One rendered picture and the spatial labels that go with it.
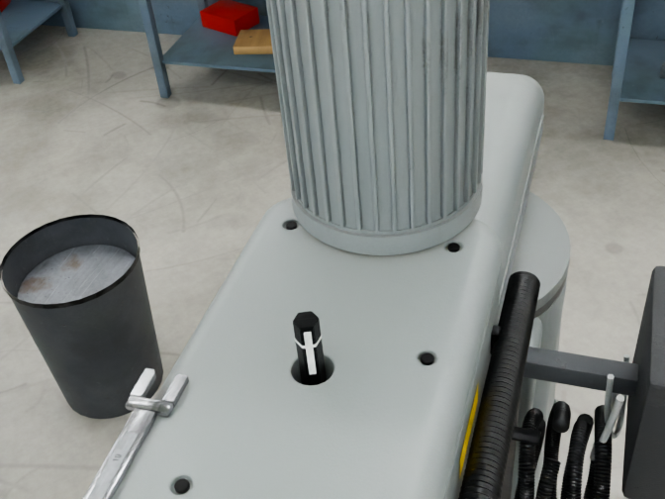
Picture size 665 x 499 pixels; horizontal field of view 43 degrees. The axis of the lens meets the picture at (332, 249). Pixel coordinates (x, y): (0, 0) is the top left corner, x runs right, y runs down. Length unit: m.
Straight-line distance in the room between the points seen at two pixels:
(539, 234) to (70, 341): 1.96
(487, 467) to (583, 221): 3.26
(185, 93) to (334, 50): 4.47
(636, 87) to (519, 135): 3.30
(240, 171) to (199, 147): 0.36
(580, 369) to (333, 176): 0.44
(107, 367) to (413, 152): 2.43
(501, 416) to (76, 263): 2.53
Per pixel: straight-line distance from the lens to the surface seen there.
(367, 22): 0.70
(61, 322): 2.94
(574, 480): 1.14
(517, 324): 0.89
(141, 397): 0.74
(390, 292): 0.79
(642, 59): 4.82
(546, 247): 1.37
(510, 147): 1.24
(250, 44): 4.98
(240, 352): 0.76
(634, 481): 1.10
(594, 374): 1.09
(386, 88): 0.73
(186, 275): 3.81
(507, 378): 0.83
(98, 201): 4.40
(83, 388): 3.20
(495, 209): 1.12
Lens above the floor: 2.43
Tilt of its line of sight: 40 degrees down
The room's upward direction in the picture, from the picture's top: 6 degrees counter-clockwise
